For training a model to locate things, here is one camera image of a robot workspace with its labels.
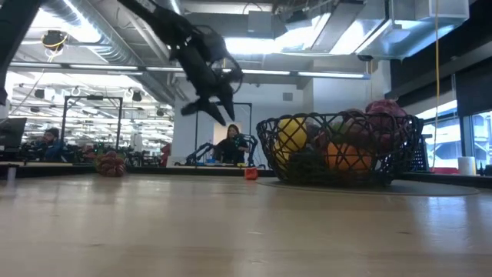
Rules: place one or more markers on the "person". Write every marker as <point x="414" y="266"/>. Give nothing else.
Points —
<point x="232" y="148"/>
<point x="52" y="146"/>

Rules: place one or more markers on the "green grape bunch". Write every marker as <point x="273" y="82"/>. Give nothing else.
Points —
<point x="338" y="129"/>

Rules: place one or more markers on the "background black robot arm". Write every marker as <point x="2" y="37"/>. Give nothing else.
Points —
<point x="200" y="154"/>
<point x="250" y="146"/>

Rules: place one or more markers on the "yellow lemon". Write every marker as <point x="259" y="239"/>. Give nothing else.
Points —
<point x="292" y="132"/>

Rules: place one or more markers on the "small orange-red pepper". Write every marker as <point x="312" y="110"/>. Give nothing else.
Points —
<point x="251" y="173"/>

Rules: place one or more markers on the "silver ventilation duct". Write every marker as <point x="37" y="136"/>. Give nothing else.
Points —
<point x="107" y="42"/>

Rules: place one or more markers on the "dark red grape bunch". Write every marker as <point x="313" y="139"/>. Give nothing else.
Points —
<point x="110" y="164"/>

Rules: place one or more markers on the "dark green avocado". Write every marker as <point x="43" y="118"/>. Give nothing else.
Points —
<point x="307" y="165"/>

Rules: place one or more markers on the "yellow starfruit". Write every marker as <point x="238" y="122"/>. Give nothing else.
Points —
<point x="280" y="155"/>

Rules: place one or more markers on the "black gantry frame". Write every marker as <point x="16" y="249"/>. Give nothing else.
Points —
<point x="92" y="97"/>
<point x="250" y="115"/>

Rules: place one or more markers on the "black ceiling camera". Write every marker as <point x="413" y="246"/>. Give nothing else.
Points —
<point x="54" y="39"/>

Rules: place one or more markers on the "black monitor screen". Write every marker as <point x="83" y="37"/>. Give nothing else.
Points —
<point x="11" y="132"/>

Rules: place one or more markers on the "purple grape bunch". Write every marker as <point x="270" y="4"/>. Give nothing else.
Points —
<point x="384" y="115"/>

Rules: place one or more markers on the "long ceiling light bar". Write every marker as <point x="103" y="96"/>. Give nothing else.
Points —
<point x="307" y="73"/>

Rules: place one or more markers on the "orange fruit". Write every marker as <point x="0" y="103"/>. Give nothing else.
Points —
<point x="348" y="155"/>

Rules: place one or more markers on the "dark purple fruit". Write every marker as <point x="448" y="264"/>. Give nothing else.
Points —
<point x="316" y="132"/>

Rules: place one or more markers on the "white paper roll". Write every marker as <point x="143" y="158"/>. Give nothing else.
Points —
<point x="466" y="165"/>

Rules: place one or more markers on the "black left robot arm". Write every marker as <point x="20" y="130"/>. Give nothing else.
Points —
<point x="165" y="19"/>

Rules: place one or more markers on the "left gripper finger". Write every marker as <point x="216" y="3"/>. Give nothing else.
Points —
<point x="211" y="111"/>
<point x="228" y="104"/>

